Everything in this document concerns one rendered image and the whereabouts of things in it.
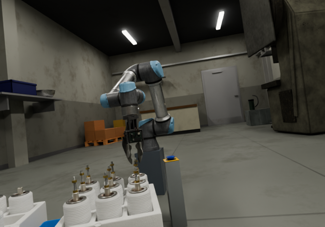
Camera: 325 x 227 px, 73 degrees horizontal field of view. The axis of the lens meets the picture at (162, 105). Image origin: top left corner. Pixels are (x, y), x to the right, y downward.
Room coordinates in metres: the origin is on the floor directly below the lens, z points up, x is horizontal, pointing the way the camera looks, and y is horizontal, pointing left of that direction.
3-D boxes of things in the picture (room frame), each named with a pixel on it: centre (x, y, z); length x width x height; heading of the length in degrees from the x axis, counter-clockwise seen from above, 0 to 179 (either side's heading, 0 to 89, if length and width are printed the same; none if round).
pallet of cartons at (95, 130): (6.61, 1.78, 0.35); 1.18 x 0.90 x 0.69; 170
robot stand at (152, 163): (1.64, 0.14, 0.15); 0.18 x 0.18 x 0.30; 81
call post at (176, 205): (1.11, -0.01, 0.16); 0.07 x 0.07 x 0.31; 7
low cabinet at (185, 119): (7.51, -0.31, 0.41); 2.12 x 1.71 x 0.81; 171
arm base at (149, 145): (1.64, 0.14, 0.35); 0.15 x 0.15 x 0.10
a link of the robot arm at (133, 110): (1.00, 0.15, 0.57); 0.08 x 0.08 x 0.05
